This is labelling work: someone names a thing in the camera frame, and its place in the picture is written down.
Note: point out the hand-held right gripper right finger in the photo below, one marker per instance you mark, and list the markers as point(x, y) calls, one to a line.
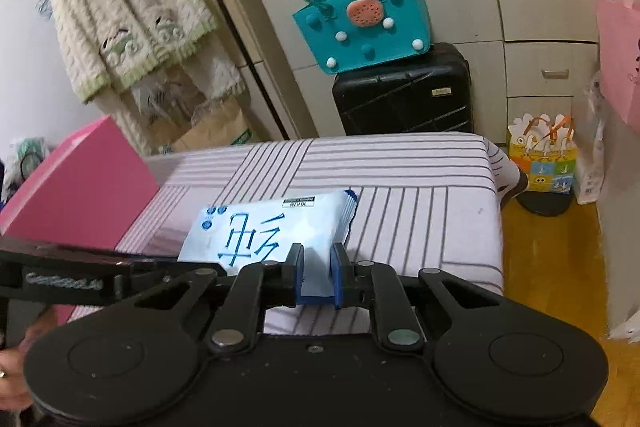
point(337, 279)

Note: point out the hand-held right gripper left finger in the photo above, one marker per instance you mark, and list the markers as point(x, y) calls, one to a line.
point(298, 277)

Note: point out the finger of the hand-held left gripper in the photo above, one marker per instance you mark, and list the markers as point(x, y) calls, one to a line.
point(160, 272)

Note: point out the blue tissue pack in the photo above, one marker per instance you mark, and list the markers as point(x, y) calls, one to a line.
point(260, 227)

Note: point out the pink cardboard box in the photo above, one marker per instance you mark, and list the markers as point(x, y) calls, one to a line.
point(80, 187)

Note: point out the person's left hand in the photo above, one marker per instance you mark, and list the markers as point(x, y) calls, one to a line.
point(10, 382)

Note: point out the brown kraft paper bag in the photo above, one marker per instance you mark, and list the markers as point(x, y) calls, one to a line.
point(215, 129)

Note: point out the black suitcase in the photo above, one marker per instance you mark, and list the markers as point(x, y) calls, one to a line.
point(405, 92)

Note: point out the colourful gift bag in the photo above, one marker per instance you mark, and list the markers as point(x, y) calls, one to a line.
point(542, 162)

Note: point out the teal felt handbag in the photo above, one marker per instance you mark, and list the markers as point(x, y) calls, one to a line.
point(360, 32)

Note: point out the cream green fleece robe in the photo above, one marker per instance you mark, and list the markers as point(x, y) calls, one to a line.
point(125, 7)

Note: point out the bunch of blue hangers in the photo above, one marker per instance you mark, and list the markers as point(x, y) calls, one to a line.
point(44, 4)

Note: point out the clear plastic bag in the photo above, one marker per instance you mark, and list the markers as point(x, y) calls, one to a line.
point(592, 147)

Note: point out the pink paper bag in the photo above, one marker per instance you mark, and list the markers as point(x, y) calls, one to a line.
point(622, 57)

